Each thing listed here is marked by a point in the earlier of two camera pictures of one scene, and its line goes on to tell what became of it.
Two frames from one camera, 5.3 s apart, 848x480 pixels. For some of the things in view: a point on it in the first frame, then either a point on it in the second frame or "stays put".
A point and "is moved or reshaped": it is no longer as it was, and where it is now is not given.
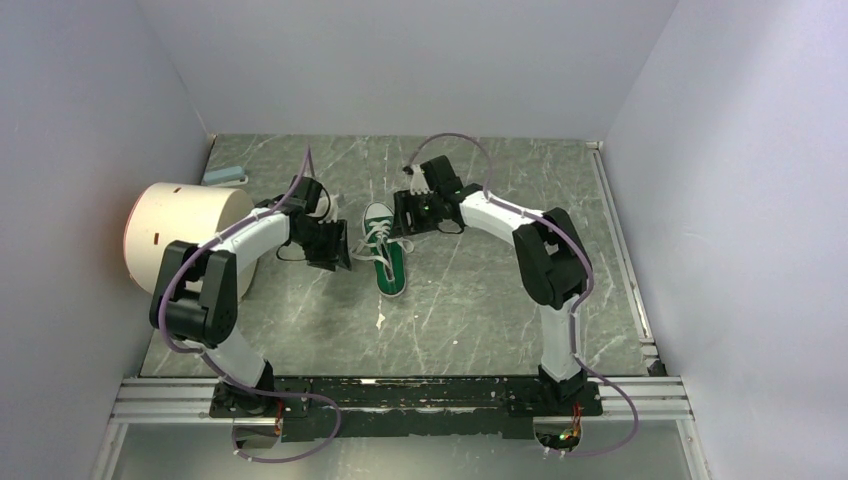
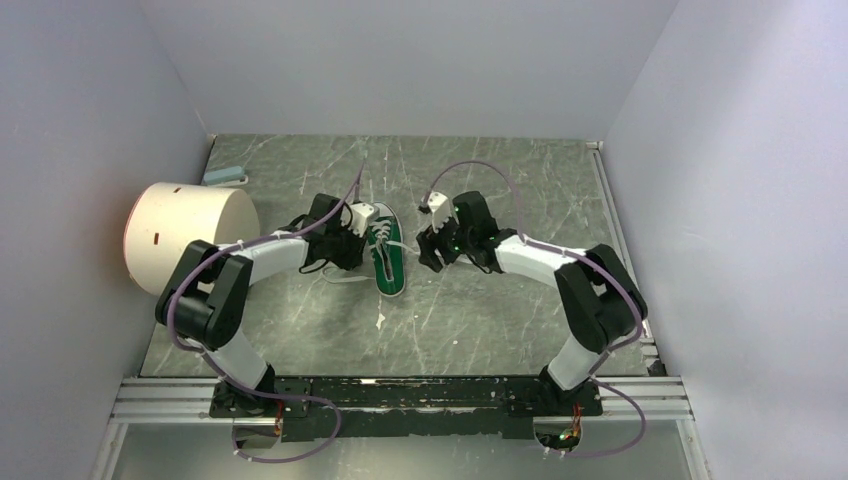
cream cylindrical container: x=187 y=212 stays put
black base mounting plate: x=313 y=409 stays put
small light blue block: x=227 y=174 stays put
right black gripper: x=405 y=202 → x=426 y=242
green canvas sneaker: x=387 y=252 stays put
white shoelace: x=373 y=245 is moved or reshaped
